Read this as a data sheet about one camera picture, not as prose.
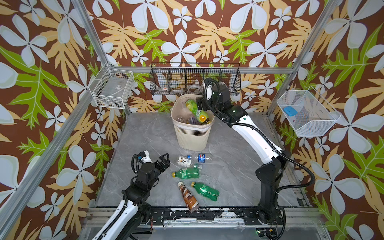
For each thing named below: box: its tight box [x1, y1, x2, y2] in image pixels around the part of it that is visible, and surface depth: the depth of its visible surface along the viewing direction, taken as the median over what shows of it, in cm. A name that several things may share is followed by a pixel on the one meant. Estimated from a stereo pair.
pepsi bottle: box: [187, 153, 212, 163], surface depth 92 cm
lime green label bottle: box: [185, 99, 209, 123], surface depth 87 cm
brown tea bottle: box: [177, 181, 200, 212], surface depth 77 cm
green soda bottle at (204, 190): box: [190, 181, 220, 202], surface depth 80 cm
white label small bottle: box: [177, 156, 192, 167], surface depth 90 cm
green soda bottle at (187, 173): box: [171, 167, 200, 180], surface depth 86 cm
